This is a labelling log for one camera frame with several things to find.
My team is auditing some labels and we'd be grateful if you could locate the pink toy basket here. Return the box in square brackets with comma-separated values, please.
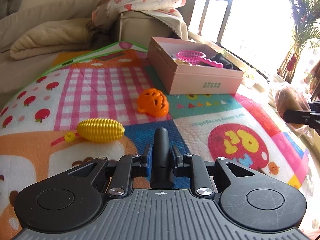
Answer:
[176, 50, 224, 69]

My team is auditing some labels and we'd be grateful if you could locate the red hanging ornament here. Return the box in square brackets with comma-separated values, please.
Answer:
[286, 54, 299, 72]

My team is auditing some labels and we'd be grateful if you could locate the dark window frame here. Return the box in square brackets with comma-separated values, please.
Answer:
[189, 0, 295, 63]

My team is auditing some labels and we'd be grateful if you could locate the beige blanket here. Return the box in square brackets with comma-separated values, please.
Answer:
[10, 17, 100, 60]

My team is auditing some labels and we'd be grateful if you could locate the palm plant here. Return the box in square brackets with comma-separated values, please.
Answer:
[276, 0, 320, 83]

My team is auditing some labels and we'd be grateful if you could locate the black plush toy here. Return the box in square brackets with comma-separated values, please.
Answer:
[209, 52, 242, 71]

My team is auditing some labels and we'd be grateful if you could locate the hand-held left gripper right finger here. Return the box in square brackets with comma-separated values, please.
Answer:
[171, 145, 256, 197]

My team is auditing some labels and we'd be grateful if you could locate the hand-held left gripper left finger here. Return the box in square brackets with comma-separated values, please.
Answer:
[67, 144, 153, 197]

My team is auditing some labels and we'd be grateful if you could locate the white plant pot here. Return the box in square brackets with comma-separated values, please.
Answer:
[244, 72, 256, 88]

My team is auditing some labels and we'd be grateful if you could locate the pink cardboard box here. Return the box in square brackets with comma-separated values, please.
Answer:
[147, 37, 244, 95]

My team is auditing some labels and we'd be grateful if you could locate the fringed towel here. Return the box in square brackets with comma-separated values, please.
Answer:
[147, 9, 189, 40]

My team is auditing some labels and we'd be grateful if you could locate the bread bun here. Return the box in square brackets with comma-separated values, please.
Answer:
[271, 85, 315, 136]

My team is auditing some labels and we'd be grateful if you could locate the colourful play mat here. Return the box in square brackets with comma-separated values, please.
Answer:
[0, 41, 320, 240]

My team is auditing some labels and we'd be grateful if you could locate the yellow corn toy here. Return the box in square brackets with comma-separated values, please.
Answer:
[64, 118, 125, 143]

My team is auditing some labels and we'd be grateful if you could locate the beige sofa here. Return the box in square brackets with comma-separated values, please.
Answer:
[0, 0, 185, 100]

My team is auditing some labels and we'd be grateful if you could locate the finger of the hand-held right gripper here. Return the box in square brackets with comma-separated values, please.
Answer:
[283, 109, 313, 128]

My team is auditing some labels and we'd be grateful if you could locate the black cylinder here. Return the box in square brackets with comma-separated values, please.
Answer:
[150, 127, 175, 189]

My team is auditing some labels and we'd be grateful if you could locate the grey folded cloth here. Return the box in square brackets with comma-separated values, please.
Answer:
[89, 27, 115, 49]

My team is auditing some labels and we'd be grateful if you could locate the orange hollow ball toy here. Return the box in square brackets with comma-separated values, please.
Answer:
[137, 87, 169, 117]

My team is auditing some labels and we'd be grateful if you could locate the grey neck pillow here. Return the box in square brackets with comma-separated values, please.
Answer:
[0, 0, 23, 19]

